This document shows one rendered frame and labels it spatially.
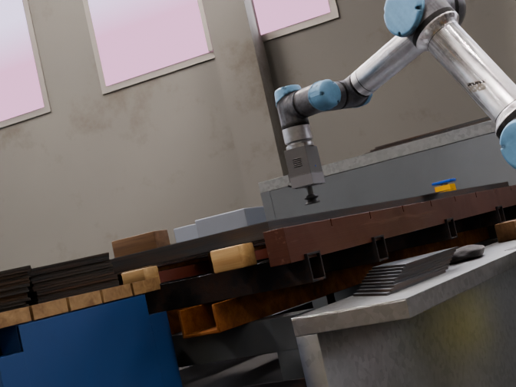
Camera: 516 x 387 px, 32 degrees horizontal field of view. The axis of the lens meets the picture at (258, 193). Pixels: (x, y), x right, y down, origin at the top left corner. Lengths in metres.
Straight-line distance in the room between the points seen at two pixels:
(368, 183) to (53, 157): 4.30
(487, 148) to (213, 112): 3.64
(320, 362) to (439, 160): 1.73
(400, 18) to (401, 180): 1.16
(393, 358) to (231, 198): 4.75
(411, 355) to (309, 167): 0.75
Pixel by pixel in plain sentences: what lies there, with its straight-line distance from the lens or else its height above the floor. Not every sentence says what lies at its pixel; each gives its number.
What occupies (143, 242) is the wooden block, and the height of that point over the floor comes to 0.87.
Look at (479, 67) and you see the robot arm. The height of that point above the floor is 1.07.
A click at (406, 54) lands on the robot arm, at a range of 2.27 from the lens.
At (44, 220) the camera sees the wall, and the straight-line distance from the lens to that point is 7.22.
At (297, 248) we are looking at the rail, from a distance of 1.52.
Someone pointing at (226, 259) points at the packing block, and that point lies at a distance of 1.53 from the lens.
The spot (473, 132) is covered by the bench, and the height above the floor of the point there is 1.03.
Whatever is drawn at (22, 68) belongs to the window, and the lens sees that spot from 7.34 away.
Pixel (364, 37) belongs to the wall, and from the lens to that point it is 6.06.
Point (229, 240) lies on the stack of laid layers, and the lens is 1.58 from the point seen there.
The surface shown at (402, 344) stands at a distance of 1.74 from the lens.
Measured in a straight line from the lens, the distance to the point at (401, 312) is 1.38.
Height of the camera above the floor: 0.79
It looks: 4 degrees up
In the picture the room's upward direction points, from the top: 13 degrees counter-clockwise
